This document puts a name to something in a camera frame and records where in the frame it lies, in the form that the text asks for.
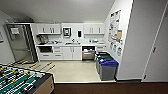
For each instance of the foosball table with green field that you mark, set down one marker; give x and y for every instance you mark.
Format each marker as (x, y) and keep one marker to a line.
(20, 81)

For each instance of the white drawer cabinet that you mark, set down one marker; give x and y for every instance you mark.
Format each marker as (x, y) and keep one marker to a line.
(101, 48)
(57, 52)

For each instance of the grey bin with blue lid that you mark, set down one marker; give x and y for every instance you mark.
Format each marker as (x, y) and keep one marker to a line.
(108, 70)

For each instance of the white room door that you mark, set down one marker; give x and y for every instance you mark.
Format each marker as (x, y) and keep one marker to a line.
(156, 46)

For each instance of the chrome sink faucet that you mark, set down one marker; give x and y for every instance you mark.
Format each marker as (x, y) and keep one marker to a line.
(72, 40)

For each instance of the black coffee maker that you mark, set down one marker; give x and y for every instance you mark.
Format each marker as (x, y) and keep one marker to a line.
(41, 39)

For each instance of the small paper wall sign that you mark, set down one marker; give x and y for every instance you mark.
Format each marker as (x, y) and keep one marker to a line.
(119, 50)
(110, 45)
(114, 47)

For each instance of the large printed wall poster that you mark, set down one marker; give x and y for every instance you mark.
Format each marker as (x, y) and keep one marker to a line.
(114, 23)

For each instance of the stainless steel refrigerator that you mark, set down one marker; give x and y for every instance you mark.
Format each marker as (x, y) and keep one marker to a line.
(21, 41)

